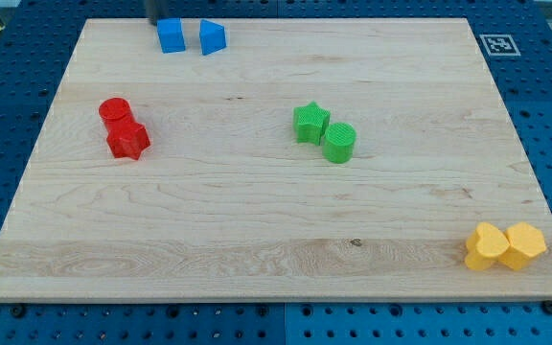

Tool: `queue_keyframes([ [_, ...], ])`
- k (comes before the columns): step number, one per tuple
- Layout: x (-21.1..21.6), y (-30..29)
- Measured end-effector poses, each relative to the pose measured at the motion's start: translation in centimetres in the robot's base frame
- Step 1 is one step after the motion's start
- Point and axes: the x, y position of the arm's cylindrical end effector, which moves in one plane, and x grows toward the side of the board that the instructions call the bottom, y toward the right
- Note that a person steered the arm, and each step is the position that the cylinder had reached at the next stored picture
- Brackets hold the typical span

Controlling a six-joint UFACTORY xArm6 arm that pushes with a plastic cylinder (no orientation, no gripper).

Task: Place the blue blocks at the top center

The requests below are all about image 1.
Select blue triangular block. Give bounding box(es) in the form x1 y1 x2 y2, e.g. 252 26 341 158
199 19 227 56

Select blue cube block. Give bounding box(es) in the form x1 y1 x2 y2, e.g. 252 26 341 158
157 18 186 54

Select light wooden board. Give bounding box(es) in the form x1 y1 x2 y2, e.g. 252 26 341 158
0 18 552 304

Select green star block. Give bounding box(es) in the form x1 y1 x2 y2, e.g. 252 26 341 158
292 102 331 146

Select green cylinder block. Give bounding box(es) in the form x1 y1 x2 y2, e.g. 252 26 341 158
323 123 357 164

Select red star block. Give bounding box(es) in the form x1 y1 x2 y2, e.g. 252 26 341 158
106 122 151 160

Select red cylinder block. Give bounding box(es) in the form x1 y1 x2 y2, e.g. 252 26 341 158
98 98 135 134

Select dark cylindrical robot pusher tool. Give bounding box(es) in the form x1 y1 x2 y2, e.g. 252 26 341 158
144 0 171 26

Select yellow heart block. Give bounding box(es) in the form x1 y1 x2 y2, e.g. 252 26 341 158
464 222 510 271

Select white fiducial marker tag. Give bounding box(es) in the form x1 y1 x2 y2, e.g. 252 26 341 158
480 34 520 57

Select yellow hexagon block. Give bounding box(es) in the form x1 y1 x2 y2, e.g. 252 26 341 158
498 222 547 271

